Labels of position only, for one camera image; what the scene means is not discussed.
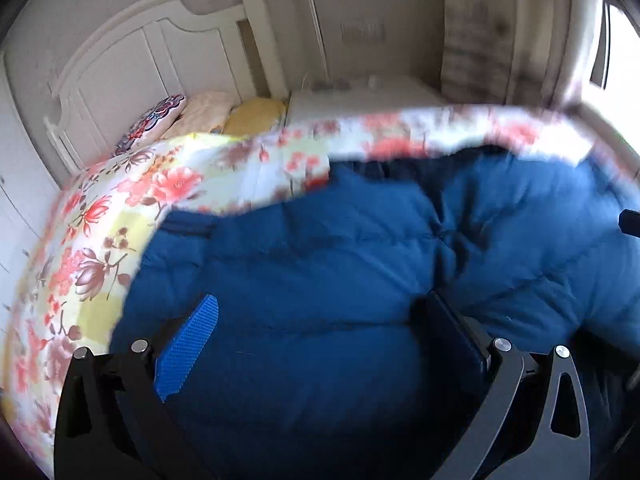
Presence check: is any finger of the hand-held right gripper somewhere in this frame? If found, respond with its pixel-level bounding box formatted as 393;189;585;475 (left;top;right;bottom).
618;209;640;238

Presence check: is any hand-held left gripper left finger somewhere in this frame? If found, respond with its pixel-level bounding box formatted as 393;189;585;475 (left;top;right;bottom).
52;294;219;480

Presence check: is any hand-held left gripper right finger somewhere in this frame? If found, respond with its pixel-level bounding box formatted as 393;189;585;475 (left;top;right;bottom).
415;292;591;480

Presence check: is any blue down jacket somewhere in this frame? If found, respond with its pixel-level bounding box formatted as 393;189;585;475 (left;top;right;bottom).
107;145;640;480

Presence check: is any beige window sill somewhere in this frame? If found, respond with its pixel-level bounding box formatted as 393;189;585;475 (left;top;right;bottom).
545;100;640;181

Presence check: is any yellow checked floral quilt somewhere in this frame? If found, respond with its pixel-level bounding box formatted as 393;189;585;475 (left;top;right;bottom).
0;130;331;476

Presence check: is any window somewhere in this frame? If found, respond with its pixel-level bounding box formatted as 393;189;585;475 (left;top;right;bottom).
590;2;640;106

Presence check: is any white floral bed sheet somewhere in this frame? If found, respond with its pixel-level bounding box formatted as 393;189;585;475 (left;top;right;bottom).
277;102;601;196

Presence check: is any embroidered flower pillow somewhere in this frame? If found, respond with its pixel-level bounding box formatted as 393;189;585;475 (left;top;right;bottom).
114;94;187;157

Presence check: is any white wardrobe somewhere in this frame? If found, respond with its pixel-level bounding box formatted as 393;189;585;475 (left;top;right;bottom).
0;67;66;331

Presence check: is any beige quilted pillow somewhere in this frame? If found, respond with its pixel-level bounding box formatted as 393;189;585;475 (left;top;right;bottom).
177;91;236;135

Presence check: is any yellow pillow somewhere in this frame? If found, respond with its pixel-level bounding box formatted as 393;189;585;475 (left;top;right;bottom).
222;97;290;136

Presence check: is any printed striped curtain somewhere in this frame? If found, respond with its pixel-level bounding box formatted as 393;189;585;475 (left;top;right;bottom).
442;0;606;111

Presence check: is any white nightstand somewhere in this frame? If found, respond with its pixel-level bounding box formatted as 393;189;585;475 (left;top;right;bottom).
287;74;451;123

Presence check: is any white wooden headboard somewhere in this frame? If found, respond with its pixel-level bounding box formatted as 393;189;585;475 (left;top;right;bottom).
42;0;291;171

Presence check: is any wall socket panel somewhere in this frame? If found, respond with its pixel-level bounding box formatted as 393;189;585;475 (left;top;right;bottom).
340;20;386;43

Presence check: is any white wall conduit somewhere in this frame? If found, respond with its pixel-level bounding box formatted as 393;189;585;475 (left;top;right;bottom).
302;0;331;83

